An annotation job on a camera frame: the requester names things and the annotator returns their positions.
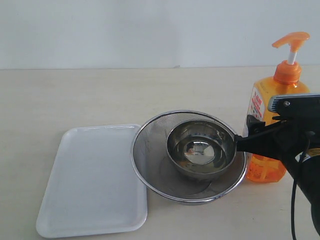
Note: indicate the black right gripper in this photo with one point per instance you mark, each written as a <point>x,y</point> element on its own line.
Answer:
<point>284,142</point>

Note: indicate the orange pump soap bottle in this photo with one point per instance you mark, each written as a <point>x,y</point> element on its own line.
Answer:
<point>285,80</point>

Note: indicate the small stainless steel bowl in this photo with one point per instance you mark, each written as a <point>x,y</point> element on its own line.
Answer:
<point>201,149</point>

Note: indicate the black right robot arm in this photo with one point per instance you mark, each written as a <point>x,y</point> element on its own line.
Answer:
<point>307,177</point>

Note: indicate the steel mesh colander basket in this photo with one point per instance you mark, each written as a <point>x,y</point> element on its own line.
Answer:
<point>154,169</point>

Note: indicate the white rectangular plastic tray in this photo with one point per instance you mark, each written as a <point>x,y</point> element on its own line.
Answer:
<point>92,188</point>

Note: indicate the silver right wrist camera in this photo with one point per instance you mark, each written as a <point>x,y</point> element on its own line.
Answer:
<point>299,105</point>

